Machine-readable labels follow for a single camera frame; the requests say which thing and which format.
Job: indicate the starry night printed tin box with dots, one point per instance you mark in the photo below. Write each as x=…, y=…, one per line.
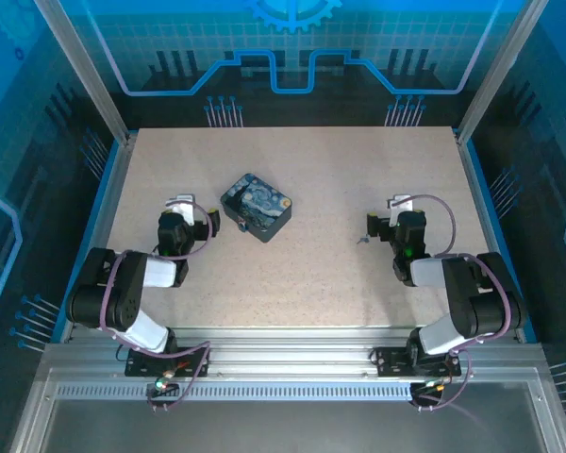
x=259, y=203

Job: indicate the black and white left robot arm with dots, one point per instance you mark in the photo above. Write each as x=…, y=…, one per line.
x=122, y=302

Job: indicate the connector with indicator lights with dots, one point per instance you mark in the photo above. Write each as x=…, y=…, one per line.
x=433, y=386
x=162, y=386

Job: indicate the grey metal front panel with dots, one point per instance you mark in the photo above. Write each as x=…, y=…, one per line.
x=287, y=424

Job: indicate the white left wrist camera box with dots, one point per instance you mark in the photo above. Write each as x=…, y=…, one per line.
x=183, y=204

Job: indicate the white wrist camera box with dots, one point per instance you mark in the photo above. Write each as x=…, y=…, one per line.
x=401, y=202
x=183, y=204

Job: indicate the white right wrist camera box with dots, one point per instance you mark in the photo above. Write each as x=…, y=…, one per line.
x=401, y=202

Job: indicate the aluminium side frame rail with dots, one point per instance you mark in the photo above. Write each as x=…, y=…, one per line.
x=488, y=226
x=99, y=226

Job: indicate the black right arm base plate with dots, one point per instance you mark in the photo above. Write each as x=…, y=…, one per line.
x=391, y=361

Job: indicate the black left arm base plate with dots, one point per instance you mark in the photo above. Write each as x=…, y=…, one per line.
x=141, y=365

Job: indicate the aluminium front frame rail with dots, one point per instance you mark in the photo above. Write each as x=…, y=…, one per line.
x=287, y=354

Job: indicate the aluminium frame post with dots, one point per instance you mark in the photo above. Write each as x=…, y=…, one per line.
x=500, y=71
x=82, y=71

